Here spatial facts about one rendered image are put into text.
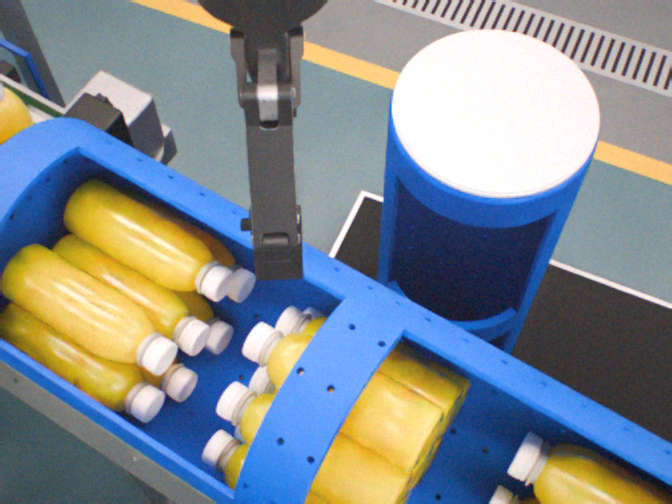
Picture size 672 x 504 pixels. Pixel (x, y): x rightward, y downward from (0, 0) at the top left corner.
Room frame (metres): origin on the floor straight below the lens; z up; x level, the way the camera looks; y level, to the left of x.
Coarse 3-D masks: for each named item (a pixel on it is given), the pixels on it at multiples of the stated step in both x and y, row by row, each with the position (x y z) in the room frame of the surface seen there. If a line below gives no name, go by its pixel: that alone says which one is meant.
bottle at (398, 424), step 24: (288, 336) 0.36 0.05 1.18; (312, 336) 0.37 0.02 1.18; (264, 360) 0.35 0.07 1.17; (288, 360) 0.34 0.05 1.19; (384, 384) 0.31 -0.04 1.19; (360, 408) 0.28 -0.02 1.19; (384, 408) 0.28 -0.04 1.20; (408, 408) 0.28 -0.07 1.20; (432, 408) 0.28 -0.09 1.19; (360, 432) 0.27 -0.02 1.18; (384, 432) 0.26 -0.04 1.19; (408, 432) 0.26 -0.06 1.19; (432, 432) 0.27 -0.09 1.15; (384, 456) 0.25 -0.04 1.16; (408, 456) 0.24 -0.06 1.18
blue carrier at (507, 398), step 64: (64, 128) 0.61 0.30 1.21; (0, 192) 0.51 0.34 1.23; (64, 192) 0.60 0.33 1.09; (192, 192) 0.53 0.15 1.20; (0, 256) 0.50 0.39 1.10; (320, 256) 0.45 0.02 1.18; (256, 320) 0.47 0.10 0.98; (384, 320) 0.36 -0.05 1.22; (64, 384) 0.34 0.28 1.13; (320, 384) 0.29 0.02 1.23; (512, 384) 0.30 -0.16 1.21; (192, 448) 0.31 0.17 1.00; (256, 448) 0.25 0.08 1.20; (320, 448) 0.24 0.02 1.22; (448, 448) 0.31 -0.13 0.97; (512, 448) 0.30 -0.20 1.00; (640, 448) 0.24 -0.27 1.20
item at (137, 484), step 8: (120, 472) 0.47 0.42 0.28; (128, 472) 0.46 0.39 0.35; (128, 480) 0.47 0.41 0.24; (136, 480) 0.46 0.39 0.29; (136, 488) 0.47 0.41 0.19; (144, 488) 0.46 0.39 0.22; (152, 488) 0.47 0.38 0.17; (144, 496) 0.46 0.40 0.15; (152, 496) 0.46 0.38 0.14; (160, 496) 0.47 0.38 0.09
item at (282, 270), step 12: (300, 216) 0.27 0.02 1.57; (300, 228) 0.27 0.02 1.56; (264, 252) 0.27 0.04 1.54; (300, 252) 0.27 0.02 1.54; (264, 264) 0.26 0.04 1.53; (276, 264) 0.27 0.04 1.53; (288, 264) 0.27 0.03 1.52; (300, 264) 0.27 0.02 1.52; (264, 276) 0.26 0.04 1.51; (276, 276) 0.26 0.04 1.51; (288, 276) 0.26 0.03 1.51; (300, 276) 0.26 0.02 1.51
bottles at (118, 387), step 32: (128, 192) 0.61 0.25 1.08; (192, 224) 0.57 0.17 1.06; (64, 256) 0.51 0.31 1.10; (96, 256) 0.51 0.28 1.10; (224, 256) 0.52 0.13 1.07; (128, 288) 0.46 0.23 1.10; (160, 288) 0.46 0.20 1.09; (0, 320) 0.43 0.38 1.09; (32, 320) 0.43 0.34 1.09; (160, 320) 0.43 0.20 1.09; (192, 320) 0.43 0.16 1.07; (32, 352) 0.39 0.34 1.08; (64, 352) 0.39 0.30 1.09; (192, 352) 0.40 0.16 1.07; (416, 352) 0.39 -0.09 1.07; (96, 384) 0.35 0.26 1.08; (128, 384) 0.36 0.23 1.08; (160, 384) 0.38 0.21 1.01; (192, 384) 0.38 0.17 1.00; (256, 384) 0.35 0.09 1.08; (224, 448) 0.28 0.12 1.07; (576, 448) 0.28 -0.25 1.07; (416, 480) 0.25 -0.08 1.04; (640, 480) 0.24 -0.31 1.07
